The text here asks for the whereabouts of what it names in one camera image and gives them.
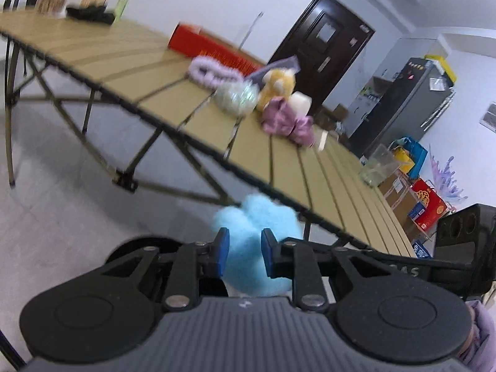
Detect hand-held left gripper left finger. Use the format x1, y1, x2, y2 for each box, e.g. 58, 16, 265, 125
100, 228, 230, 311

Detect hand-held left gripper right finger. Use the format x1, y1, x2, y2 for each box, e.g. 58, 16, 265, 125
261, 228, 392, 311

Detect light blue fluffy plush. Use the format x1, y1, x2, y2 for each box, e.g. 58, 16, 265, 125
211, 194, 305, 299

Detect pink purple plush cloth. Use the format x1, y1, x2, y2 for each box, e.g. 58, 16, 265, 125
260, 99, 316, 148

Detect white soft cube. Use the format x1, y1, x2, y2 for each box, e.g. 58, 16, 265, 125
286, 92, 312, 117

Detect glittery green soft ball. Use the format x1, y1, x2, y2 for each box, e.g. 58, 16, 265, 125
214, 81, 259, 116

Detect yellow plush toy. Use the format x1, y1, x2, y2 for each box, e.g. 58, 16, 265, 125
256, 68, 297, 111

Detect purple fluffy ring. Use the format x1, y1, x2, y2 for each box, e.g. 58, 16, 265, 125
188, 56, 243, 88

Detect red cardboard box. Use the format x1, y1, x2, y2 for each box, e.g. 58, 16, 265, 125
168, 23, 268, 78

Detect person's right forearm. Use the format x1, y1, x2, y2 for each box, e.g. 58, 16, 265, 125
459, 298, 496, 372

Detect red printed box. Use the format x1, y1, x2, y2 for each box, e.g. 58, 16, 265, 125
407, 178, 450, 231

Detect purple coral decoration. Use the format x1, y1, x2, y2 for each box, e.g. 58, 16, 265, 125
428, 155, 466, 202

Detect blue shopping bag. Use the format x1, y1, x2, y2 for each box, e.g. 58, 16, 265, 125
389, 136, 429, 181

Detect clear plastic cup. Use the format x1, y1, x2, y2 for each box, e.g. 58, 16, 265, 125
358, 143, 401, 188

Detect small cardboard boxes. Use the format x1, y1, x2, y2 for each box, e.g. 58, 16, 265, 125
318, 103, 349, 132

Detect grey refrigerator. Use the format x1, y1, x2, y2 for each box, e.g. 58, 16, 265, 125
349, 57, 456, 156

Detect yellow box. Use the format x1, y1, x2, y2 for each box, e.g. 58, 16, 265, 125
424, 52, 458, 84

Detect dark brown door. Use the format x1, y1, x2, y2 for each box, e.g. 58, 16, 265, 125
268, 0, 376, 115

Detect wooden slat folding table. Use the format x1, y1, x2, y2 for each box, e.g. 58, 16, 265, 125
0, 10, 417, 258

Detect green spray bottle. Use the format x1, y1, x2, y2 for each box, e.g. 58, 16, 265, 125
113, 0, 134, 24

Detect black cloth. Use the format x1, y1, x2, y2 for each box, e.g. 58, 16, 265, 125
66, 4, 117, 24

